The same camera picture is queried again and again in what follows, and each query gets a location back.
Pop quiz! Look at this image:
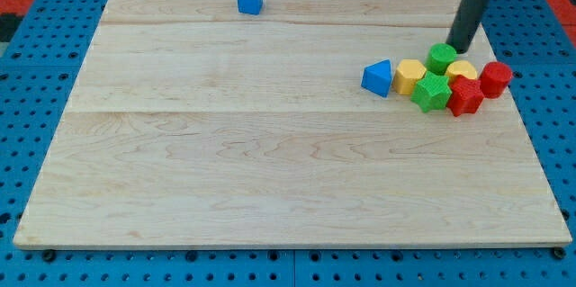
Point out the light wooden board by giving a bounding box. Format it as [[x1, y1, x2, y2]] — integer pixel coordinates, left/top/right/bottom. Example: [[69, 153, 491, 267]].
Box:
[[13, 0, 572, 250]]

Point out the yellow half-round block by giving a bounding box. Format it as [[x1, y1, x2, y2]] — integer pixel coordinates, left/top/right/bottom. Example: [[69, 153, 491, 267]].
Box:
[[445, 60, 478, 82]]

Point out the red cylinder block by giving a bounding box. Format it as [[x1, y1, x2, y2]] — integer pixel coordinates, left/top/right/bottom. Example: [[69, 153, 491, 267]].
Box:
[[479, 61, 513, 99]]

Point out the green cylinder block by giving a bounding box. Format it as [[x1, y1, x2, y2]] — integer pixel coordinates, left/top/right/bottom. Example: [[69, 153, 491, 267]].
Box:
[[425, 43, 457, 76]]

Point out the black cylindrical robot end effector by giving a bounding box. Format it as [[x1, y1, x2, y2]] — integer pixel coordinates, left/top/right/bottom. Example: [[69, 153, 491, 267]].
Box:
[[445, 0, 490, 54]]

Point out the green star block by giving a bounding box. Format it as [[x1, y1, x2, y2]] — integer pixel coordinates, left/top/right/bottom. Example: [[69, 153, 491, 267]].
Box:
[[410, 71, 452, 112]]

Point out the blue triangular prism block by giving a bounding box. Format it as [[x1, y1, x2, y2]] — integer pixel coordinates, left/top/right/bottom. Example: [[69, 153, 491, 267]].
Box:
[[361, 59, 392, 98]]

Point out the red star block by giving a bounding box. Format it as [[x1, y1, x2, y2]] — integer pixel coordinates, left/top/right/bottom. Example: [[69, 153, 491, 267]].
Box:
[[446, 76, 484, 117]]

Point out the yellow hexagon block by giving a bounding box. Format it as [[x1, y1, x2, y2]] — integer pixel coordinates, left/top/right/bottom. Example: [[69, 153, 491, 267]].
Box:
[[391, 59, 427, 95]]

